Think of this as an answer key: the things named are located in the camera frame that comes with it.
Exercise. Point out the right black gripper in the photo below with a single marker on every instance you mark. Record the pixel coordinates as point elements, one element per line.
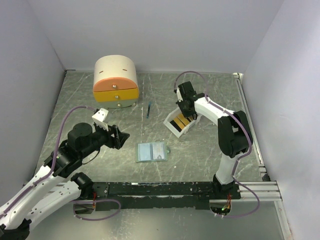
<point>185,114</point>

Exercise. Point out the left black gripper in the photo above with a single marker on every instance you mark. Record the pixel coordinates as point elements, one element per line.
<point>118,139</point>

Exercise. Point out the black credit card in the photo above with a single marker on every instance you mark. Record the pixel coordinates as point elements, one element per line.
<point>175,125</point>

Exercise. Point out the mint green card holder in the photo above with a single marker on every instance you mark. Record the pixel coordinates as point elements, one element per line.
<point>152,160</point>

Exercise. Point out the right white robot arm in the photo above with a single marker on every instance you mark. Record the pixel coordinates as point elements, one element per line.
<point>234,134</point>

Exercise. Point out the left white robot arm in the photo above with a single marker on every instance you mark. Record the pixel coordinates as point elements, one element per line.
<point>55,184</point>

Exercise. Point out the white plastic tray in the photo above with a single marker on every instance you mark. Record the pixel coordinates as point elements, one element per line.
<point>171,116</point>

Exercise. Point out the blue pen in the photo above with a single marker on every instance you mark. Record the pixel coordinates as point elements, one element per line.
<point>148,109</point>

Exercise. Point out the beige mini drawer cabinet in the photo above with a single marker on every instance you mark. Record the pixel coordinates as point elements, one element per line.
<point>115,82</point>

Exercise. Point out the black base bar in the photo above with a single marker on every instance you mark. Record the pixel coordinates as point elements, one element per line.
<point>161,195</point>

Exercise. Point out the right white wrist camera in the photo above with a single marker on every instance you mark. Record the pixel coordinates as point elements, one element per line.
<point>178,94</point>

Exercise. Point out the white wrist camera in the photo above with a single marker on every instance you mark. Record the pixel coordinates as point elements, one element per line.
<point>100,118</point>
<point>178,94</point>

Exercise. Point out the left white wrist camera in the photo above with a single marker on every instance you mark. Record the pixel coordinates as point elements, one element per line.
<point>100,118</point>

